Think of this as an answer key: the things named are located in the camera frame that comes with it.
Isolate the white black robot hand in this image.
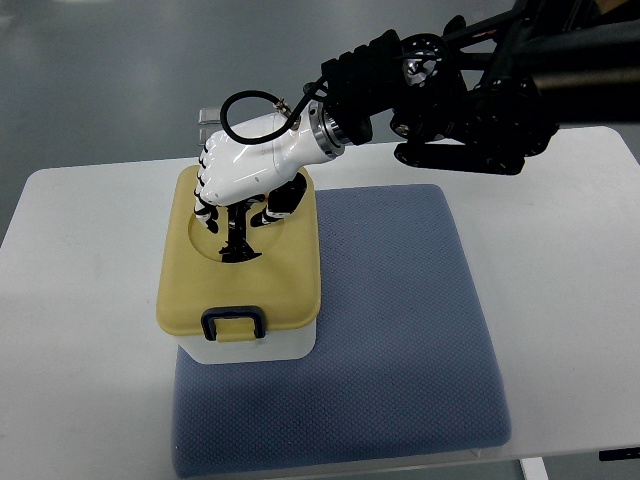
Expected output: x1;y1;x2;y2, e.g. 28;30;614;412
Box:
194;104;349;233

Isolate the yellow box lid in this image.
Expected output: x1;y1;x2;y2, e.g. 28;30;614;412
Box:
156;166;321;338

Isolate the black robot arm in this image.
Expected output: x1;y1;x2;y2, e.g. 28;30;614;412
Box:
319;1;639;175

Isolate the white storage box base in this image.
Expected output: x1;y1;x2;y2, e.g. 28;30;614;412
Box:
175;320;316;364

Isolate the blue grey padded mat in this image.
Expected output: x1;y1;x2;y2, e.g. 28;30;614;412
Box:
172;184;511;478

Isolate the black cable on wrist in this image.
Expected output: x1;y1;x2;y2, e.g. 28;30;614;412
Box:
220;79;331;147

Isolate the black table bracket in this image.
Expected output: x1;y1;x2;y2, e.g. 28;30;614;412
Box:
598;447;640;462

